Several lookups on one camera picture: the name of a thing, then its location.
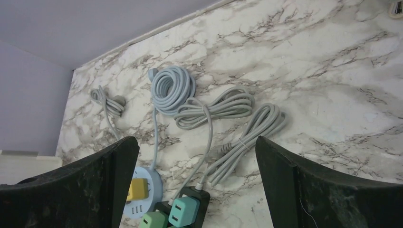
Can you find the round light blue power socket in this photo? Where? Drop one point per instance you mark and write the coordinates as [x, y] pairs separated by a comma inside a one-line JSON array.
[[135, 209]]

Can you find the white cylindrical drum device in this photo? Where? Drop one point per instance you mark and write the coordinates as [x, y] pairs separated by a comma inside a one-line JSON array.
[[395, 10]]

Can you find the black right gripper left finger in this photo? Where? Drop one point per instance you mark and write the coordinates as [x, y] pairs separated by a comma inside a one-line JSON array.
[[88, 193]]

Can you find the teal cube plug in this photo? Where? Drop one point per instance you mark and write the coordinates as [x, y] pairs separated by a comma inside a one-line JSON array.
[[184, 211]]

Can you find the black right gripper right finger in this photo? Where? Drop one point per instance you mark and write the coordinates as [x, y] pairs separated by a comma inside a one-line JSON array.
[[304, 194]]

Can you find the green cube plug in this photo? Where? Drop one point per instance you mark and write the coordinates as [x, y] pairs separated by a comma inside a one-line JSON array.
[[155, 219]]

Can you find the yellow cube plug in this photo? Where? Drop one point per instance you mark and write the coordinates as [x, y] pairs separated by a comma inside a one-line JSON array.
[[138, 189]]

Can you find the black power strip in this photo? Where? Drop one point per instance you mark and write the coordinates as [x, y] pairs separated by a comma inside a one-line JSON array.
[[201, 195]]

